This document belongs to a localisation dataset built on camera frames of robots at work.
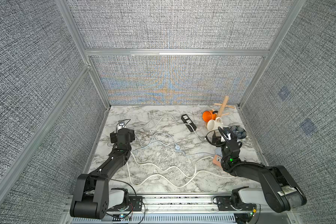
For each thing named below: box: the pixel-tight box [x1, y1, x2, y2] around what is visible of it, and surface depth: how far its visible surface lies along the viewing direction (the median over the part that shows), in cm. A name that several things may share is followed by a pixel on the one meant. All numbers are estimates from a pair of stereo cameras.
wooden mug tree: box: [213, 95, 235, 118], surface depth 90 cm
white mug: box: [206, 117, 224, 132], surface depth 97 cm
